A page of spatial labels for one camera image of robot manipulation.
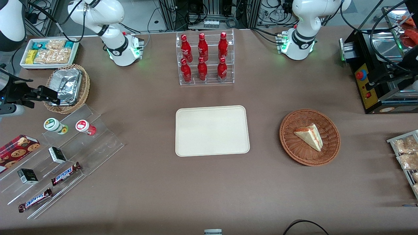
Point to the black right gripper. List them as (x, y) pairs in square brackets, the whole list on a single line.
[(15, 92)]

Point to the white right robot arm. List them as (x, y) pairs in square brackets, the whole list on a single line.
[(119, 49)]

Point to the cream plastic tray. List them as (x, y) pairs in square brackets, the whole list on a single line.
[(212, 130)]

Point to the tray of packaged snacks right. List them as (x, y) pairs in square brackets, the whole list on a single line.
[(392, 141)]

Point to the silver foil container stack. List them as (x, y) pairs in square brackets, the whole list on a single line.
[(67, 85)]

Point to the tan wicker basket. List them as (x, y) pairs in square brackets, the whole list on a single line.
[(85, 88)]

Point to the large clear cracker bag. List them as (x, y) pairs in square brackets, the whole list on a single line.
[(52, 56)]

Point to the white rectangular snack bin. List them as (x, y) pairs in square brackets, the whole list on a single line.
[(23, 63)]

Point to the yellow snack pack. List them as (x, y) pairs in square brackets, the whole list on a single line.
[(31, 57)]

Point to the teal snack pack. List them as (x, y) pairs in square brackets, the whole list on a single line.
[(69, 44), (39, 45)]

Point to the small clear cracker bag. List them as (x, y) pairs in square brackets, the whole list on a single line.
[(55, 44)]

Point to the small black box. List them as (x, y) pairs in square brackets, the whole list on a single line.
[(27, 176), (57, 155)]

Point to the red cookie box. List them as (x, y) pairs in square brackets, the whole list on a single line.
[(14, 151)]

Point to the clear acrylic stepped display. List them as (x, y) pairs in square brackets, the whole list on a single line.
[(94, 147)]

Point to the snickers bar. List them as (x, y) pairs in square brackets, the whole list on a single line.
[(65, 173), (35, 200)]

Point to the red cola bottle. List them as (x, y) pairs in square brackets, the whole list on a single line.
[(186, 71), (185, 49), (222, 69), (223, 46), (202, 70), (202, 48)]

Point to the clear acrylic bottle rack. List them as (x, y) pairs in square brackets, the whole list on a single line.
[(210, 80)]

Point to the white power strip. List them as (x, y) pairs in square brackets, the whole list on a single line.
[(211, 23)]

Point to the grey device top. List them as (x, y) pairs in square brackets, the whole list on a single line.
[(213, 232)]

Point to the round brown wicker basket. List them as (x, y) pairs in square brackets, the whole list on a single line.
[(294, 147)]

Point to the wrapped triangle sandwich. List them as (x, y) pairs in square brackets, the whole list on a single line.
[(310, 136)]

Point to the black food warmer cabinet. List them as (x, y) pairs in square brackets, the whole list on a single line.
[(372, 88)]

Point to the clear bag of crackers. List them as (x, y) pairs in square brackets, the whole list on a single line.
[(415, 177), (405, 145), (409, 161), (416, 188)]

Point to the blue tape strip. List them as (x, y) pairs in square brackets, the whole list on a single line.
[(409, 205)]

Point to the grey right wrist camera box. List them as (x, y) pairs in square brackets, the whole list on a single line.
[(11, 111)]

